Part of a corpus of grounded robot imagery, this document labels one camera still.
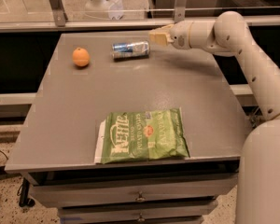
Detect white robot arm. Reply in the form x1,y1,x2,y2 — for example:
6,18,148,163
149,11,280,224

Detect black caster wheel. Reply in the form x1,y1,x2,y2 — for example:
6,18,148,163
17,179,35,207

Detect top drawer knob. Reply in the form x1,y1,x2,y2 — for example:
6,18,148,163
135,191,146,203

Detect metal rail bracket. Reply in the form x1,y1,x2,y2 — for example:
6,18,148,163
174,0,187,23
49,0,67,27

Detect grey drawer cabinet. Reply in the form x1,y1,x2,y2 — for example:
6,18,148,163
6,31,251,224

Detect orange fruit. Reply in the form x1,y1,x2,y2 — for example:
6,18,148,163
72,48,90,67

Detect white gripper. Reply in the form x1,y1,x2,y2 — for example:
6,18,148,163
148,21,192,49

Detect drawer knob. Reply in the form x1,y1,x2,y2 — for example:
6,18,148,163
137,213,146,222
135,191,146,203

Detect right metal rail bracket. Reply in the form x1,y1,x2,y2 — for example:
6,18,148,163
174,0,187,23

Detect green jalapeno chip bag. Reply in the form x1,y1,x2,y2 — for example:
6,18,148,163
94,108,189,164

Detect left metal rail bracket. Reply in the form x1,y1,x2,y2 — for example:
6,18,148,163
49,0,67,27

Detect white pedestal base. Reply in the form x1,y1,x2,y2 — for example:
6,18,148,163
85,0,123,20

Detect silver blue redbull can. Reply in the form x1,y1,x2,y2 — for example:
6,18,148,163
112,41,150,59

